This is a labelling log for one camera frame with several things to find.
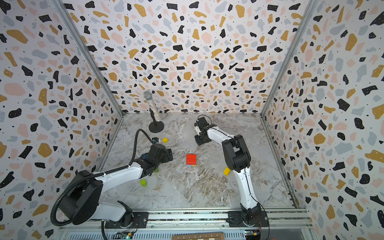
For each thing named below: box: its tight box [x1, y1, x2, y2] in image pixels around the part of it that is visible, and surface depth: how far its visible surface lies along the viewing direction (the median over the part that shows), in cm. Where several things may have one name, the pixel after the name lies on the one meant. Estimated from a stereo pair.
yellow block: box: [223, 166, 231, 176], surface depth 92 cm
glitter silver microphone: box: [143, 89, 162, 122], surface depth 94 cm
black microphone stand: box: [148, 108, 165, 133], surface depth 114 cm
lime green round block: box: [140, 179, 148, 187], surface depth 86 cm
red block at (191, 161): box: [186, 158, 197, 165], surface depth 94 cm
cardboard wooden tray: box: [171, 232, 225, 240], surface depth 69 cm
